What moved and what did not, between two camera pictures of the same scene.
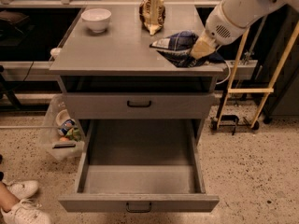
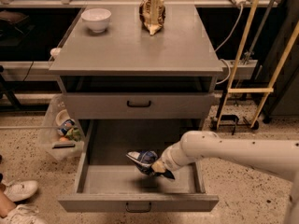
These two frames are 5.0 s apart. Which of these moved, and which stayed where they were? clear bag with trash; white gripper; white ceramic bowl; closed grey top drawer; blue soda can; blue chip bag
Moved: blue chip bag; white gripper
Stayed: clear bag with trash; white ceramic bowl; closed grey top drawer; blue soda can
